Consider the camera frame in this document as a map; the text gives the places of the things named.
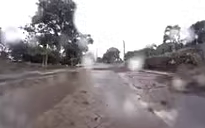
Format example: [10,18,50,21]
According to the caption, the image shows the grey wet paved road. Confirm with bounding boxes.
[0,63,205,128]

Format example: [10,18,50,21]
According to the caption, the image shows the pole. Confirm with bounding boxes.
[122,39,127,62]

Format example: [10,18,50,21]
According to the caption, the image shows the long dark hedge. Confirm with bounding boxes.
[124,45,205,73]

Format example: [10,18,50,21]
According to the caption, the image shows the round distant tree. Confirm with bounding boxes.
[101,46,122,65]

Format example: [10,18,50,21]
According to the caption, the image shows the broad dark tree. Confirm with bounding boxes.
[186,19,205,48]

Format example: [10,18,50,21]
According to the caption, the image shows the tall dark tree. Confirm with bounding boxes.
[162,24,184,53]

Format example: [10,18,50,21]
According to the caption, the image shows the large leafy tree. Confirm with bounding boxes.
[20,0,95,66]

